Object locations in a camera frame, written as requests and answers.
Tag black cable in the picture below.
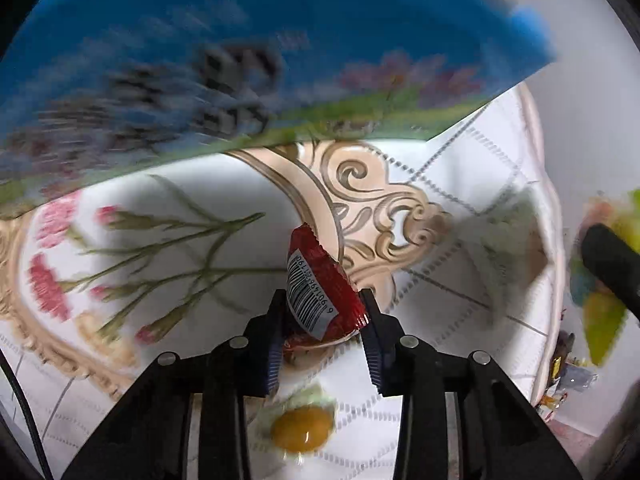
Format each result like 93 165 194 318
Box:
0 349 56 480

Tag milk carton cardboard box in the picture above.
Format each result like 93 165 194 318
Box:
1 0 554 219

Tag green salad snack packet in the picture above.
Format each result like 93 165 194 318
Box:
568 190 639 367

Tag white quilted floral mat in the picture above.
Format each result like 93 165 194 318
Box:
1 86 563 476

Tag small red barcode packet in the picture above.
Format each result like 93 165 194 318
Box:
286 223 369 349

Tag egg yolk snack packet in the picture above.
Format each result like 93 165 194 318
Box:
254 382 336 463

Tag round cracker packet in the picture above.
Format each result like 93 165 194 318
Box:
283 332 358 370

